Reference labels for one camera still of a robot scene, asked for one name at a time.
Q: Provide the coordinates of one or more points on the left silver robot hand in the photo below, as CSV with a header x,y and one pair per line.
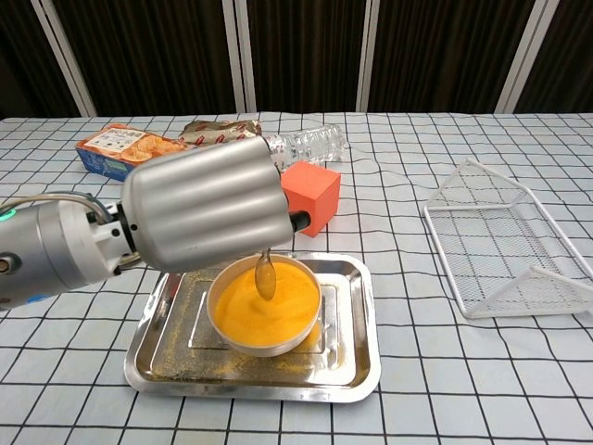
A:
x,y
204,204

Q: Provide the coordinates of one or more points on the small metal spoon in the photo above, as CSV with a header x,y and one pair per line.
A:
x,y
266,283

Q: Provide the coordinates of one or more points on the orange powder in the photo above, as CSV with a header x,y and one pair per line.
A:
x,y
259,320

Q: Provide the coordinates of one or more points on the beige round bowl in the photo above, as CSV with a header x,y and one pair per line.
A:
x,y
259,350

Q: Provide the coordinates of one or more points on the brown foil snack bag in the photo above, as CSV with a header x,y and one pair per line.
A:
x,y
218,132

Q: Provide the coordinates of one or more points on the blue orange snack box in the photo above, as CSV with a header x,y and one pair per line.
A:
x,y
116,148

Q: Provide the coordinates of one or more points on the orange foam cube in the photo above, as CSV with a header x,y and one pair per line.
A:
x,y
319,199

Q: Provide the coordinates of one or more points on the clear plastic water bottle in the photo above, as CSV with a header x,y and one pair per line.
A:
x,y
315,141

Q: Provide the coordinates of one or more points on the dark brown curtain panel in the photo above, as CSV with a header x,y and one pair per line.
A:
x,y
445,55
570,65
306,55
148,55
18,55

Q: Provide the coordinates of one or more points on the rectangular stainless steel tray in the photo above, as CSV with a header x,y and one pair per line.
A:
x,y
185,371

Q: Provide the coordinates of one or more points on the white black checkered tablecloth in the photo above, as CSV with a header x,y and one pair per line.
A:
x,y
463,371

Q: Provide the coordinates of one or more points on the white partition frame post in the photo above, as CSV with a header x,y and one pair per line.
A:
x,y
247,55
68,58
528,55
373,55

